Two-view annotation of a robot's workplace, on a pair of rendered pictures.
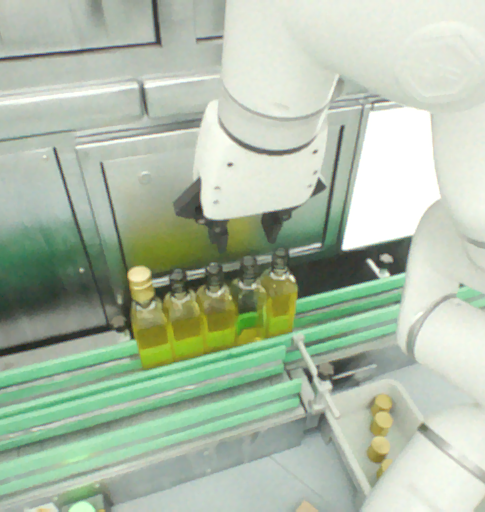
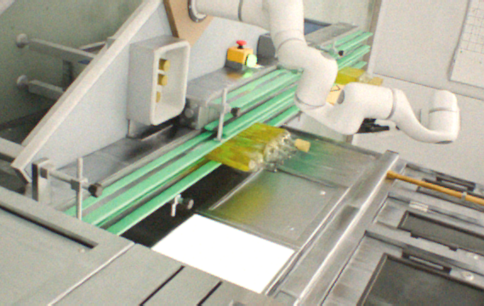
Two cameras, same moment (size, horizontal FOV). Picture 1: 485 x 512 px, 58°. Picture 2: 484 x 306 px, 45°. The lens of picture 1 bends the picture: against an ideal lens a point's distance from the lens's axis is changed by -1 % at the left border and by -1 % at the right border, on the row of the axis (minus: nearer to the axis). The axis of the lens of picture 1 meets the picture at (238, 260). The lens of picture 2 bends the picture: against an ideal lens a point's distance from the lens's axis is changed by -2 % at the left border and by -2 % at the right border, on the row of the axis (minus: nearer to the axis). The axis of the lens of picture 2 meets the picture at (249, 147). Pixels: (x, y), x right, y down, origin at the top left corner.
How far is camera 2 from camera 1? 1.78 m
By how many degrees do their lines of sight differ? 71
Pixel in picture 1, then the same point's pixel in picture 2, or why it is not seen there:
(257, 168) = not seen: hidden behind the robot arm
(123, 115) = (352, 201)
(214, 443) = (229, 86)
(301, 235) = (230, 208)
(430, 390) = (101, 124)
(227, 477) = (194, 74)
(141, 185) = (318, 190)
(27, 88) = (373, 197)
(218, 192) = not seen: hidden behind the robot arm
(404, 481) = not seen: hidden behind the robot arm
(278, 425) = (211, 93)
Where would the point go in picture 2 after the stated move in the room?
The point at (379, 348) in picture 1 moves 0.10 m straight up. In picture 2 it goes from (161, 146) to (191, 155)
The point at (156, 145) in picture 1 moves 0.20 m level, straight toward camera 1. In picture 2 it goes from (335, 198) to (349, 140)
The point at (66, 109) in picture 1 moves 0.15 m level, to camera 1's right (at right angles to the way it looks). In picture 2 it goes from (364, 194) to (355, 198)
